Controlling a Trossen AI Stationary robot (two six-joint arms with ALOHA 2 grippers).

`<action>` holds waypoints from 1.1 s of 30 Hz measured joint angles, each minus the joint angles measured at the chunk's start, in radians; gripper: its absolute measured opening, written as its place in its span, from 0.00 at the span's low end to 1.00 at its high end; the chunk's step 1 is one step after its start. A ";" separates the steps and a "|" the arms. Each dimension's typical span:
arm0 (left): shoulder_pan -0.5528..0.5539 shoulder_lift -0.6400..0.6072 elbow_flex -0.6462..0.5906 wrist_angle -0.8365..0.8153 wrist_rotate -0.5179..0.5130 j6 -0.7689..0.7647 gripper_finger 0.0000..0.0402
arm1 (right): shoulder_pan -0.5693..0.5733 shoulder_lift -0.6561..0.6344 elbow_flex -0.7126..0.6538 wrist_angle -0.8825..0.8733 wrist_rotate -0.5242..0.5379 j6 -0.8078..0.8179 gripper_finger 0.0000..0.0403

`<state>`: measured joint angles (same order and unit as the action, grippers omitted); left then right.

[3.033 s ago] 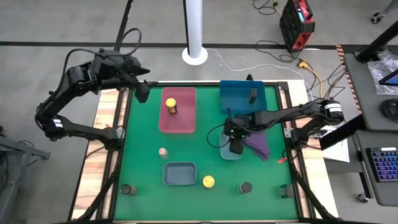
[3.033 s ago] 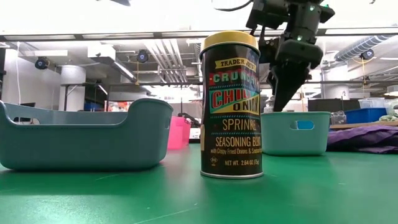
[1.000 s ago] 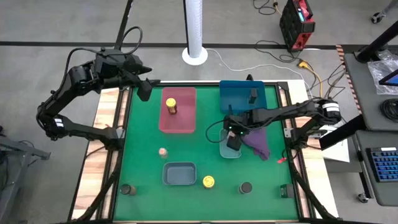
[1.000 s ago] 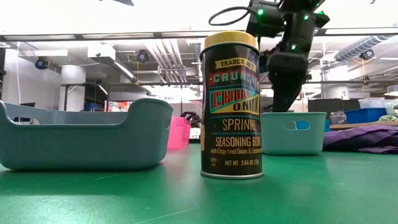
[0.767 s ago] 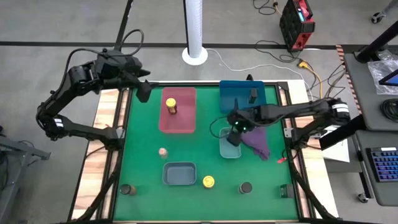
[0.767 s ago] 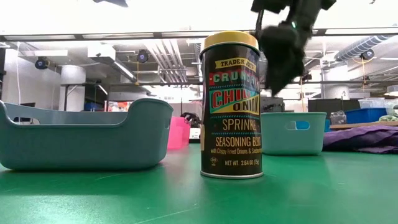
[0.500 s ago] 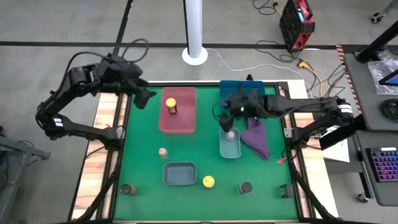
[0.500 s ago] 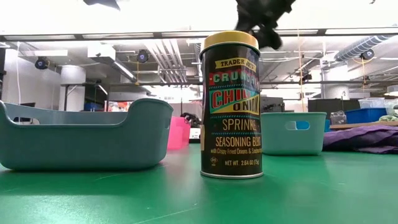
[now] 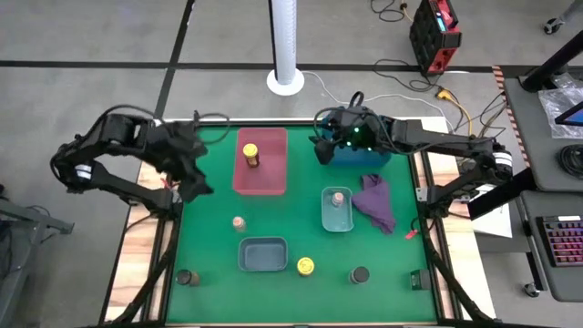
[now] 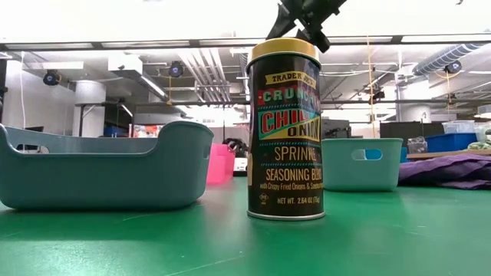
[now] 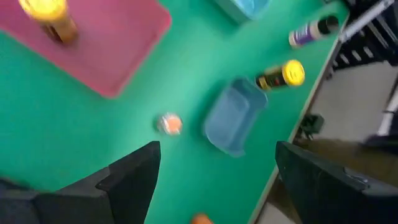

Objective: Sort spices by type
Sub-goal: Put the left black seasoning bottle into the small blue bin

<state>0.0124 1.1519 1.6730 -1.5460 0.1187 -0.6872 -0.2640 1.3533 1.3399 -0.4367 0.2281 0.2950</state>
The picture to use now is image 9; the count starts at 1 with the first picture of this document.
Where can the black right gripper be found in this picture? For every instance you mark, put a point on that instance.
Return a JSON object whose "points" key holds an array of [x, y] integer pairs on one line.
{"points": [[362, 136]]}

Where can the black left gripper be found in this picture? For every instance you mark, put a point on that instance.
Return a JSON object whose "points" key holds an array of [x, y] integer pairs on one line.
{"points": [[177, 150]]}

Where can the pink-lid clear spice jar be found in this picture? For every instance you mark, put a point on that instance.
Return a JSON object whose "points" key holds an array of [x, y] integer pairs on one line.
{"points": [[238, 222], [337, 198]]}

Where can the black-lid orange spice jar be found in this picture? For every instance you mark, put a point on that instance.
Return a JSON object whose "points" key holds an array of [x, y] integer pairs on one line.
{"points": [[184, 276]]}

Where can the black-lid purple spice jar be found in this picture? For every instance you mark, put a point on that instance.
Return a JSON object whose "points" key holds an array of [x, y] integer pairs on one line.
{"points": [[360, 274]]}

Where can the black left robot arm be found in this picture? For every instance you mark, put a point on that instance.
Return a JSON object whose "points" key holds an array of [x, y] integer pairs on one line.
{"points": [[118, 184]]}

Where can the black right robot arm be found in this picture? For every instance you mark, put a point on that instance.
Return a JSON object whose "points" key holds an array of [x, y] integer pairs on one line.
{"points": [[442, 140]]}

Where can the blue plastic bin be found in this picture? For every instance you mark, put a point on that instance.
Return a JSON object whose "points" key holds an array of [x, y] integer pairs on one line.
{"points": [[360, 159]]}

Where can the pink-red translucent bin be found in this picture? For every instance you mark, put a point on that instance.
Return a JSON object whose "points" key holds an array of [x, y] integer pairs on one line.
{"points": [[268, 173]]}

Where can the yellow-lid spice jar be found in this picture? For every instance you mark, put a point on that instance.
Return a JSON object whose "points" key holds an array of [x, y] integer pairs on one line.
{"points": [[250, 150], [305, 266]]}

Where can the light teal plastic bin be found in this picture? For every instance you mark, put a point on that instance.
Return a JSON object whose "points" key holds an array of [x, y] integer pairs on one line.
{"points": [[337, 221]]}

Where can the green table mat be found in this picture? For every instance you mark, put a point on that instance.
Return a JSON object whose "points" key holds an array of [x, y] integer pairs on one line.
{"points": [[291, 214]]}

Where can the purple cloth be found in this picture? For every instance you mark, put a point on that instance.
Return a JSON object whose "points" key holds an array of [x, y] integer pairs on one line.
{"points": [[375, 200]]}

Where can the grey-blue plastic bin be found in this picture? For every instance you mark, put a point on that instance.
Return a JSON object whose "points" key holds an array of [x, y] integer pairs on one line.
{"points": [[262, 255]]}

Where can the white perforated column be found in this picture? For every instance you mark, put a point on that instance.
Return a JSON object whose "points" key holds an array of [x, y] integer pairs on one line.
{"points": [[284, 45]]}

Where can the red clip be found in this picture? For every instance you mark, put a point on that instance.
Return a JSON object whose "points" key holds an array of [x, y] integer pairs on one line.
{"points": [[411, 234]]}

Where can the red and black toolbox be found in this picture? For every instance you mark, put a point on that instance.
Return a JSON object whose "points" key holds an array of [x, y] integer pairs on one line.
{"points": [[430, 36]]}

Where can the grey metal stand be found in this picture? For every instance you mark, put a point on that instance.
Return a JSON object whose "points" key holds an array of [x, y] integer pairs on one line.
{"points": [[41, 218]]}

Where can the white paper sheet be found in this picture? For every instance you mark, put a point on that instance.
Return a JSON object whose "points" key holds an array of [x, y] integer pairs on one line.
{"points": [[494, 223]]}

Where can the grey desk with hazard tape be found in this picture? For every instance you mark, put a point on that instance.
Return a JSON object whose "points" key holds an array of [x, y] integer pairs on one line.
{"points": [[533, 136]]}

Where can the dark grey desk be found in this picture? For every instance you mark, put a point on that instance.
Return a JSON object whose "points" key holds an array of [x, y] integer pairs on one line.
{"points": [[533, 255]]}

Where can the clear plastic bag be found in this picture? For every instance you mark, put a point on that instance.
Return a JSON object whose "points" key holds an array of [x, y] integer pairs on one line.
{"points": [[553, 109]]}

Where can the blue-screen monitor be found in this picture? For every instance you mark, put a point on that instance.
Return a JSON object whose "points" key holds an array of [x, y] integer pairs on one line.
{"points": [[575, 116]]}

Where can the backlit keyboard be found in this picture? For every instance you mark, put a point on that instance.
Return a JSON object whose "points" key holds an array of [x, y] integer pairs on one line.
{"points": [[565, 241]]}

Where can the office chair base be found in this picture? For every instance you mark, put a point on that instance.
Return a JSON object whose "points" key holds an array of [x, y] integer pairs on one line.
{"points": [[552, 26]]}

